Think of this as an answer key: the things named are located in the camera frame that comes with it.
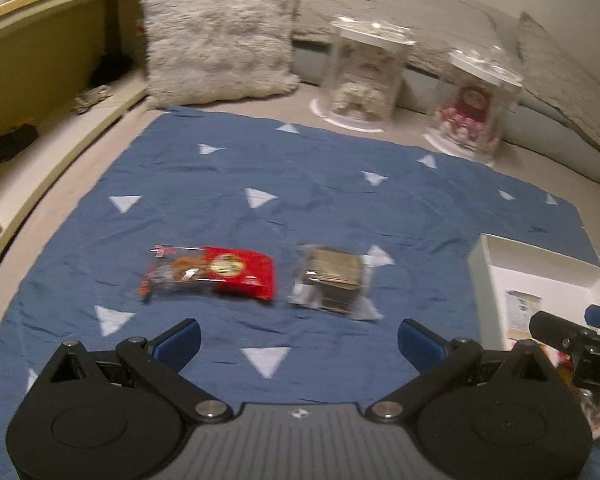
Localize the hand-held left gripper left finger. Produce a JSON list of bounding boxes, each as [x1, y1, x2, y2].
[[36, 319, 233, 421]]

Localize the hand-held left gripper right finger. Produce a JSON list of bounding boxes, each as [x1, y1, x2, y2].
[[365, 319, 568, 422]]

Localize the white cardboard box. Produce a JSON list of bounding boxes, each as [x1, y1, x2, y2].
[[467, 232, 600, 441]]

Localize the red snack packet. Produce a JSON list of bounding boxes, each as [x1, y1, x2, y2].
[[137, 245, 277, 303]]

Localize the clear-wrapped brown pastry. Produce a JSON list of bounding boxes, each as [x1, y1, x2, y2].
[[286, 244, 385, 322]]

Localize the white snack packet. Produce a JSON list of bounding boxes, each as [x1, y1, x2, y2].
[[504, 289, 542, 335]]

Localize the blue quilted triangle-print blanket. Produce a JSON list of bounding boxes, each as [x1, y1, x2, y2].
[[0, 105, 600, 480]]

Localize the clear case with red doll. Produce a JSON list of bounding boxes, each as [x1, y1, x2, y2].
[[424, 49, 525, 163]]

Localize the small beige trinket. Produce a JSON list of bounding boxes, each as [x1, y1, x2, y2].
[[71, 84, 114, 115]]

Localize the dark object on shelf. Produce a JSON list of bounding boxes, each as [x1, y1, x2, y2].
[[0, 124, 40, 163]]

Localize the clear case with cream doll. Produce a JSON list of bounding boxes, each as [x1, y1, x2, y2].
[[309, 15, 415, 133]]

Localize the yellow wooden bedside shelf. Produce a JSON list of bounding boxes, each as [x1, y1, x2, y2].
[[0, 0, 150, 286]]

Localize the fluffy cream pillow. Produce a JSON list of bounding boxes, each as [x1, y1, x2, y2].
[[141, 0, 301, 111]]

